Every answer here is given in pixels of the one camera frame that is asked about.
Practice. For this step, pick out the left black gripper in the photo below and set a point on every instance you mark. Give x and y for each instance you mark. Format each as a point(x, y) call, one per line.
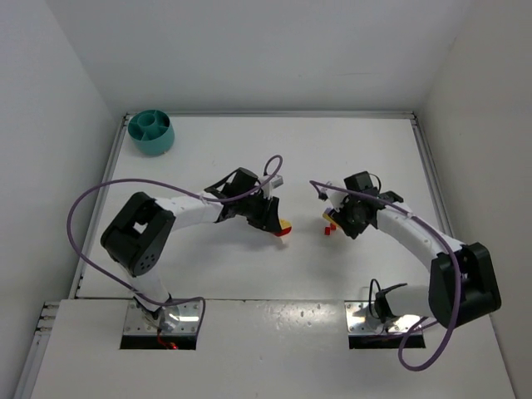
point(268, 213)

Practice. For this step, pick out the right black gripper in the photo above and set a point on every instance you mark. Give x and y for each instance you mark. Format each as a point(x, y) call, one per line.
point(347, 218)

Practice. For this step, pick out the short yellow lego brick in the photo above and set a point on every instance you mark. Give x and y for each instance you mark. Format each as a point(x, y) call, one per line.
point(284, 224)

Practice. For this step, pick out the red lego brick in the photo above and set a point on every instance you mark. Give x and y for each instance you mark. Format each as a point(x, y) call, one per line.
point(283, 231)

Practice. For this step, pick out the long yellow lego brick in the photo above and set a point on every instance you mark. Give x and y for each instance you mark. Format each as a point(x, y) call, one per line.
point(330, 217)

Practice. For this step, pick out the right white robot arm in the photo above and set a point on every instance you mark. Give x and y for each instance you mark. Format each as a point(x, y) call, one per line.
point(462, 284)

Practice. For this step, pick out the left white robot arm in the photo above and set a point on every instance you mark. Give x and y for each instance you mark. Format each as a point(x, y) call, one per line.
point(136, 237)

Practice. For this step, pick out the teal divided round container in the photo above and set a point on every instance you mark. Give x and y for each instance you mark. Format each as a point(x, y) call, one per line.
point(151, 132)

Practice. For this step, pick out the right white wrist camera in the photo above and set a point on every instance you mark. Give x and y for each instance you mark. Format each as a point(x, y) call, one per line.
point(334, 197)

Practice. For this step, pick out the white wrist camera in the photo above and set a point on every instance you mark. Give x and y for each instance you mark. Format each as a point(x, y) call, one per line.
point(269, 183)
point(334, 197)

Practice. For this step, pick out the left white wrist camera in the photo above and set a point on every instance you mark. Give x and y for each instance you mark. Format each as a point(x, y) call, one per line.
point(269, 183)

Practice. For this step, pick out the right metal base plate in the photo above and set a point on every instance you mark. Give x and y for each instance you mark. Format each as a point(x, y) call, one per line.
point(361, 322)

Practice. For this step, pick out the metal base plate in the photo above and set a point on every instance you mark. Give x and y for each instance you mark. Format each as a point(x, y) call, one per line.
point(178, 320)
point(361, 322)

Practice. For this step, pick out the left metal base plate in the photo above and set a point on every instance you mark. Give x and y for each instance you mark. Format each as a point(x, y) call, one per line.
point(178, 320)

